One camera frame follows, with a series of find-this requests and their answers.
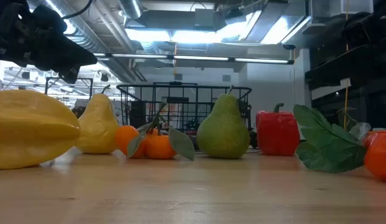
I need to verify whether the yellow pear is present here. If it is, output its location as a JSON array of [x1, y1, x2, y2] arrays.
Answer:
[[75, 84, 120, 155]]

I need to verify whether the black wire basket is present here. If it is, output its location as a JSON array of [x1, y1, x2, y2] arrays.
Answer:
[[116, 82, 253, 133]]

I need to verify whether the green apple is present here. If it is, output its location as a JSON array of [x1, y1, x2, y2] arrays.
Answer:
[[196, 86, 251, 159]]

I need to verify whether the small silver ventilation duct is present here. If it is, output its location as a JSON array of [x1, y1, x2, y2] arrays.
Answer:
[[119, 0, 144, 20]]

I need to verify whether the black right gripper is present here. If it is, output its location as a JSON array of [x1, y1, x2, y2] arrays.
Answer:
[[305, 7, 386, 91]]

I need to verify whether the yellow hanging cable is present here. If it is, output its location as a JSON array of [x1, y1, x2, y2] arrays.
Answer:
[[343, 0, 351, 130]]

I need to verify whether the bright ceiling light panel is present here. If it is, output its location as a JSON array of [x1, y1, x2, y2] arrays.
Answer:
[[124, 11, 262, 44]]

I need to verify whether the orange carrot with green leaves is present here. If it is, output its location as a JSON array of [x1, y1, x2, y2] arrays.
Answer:
[[293, 104, 386, 183]]

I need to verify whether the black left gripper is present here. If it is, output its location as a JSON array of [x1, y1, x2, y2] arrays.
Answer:
[[0, 0, 98, 85]]

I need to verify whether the red bell pepper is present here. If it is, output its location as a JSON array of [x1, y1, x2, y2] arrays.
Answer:
[[255, 102, 301, 156]]

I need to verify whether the black left wrist camera cable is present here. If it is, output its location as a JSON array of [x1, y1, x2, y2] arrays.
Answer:
[[62, 0, 94, 20]]

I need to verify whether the long hanging light bar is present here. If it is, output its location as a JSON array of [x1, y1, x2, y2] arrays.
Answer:
[[93, 52, 295, 65]]

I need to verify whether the black metal stand frame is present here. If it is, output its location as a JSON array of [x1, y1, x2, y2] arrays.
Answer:
[[44, 77, 94, 100]]

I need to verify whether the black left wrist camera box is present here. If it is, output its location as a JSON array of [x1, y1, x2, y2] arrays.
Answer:
[[30, 4, 68, 35]]

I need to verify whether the grey ceiling box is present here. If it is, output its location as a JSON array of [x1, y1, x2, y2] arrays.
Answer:
[[194, 8, 217, 29]]

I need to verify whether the yellow starfruit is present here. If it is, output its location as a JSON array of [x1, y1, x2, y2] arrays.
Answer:
[[0, 89, 81, 170]]

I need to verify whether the tangerine cluster with leaves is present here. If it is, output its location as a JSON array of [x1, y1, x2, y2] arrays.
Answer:
[[114, 102, 196, 162]]

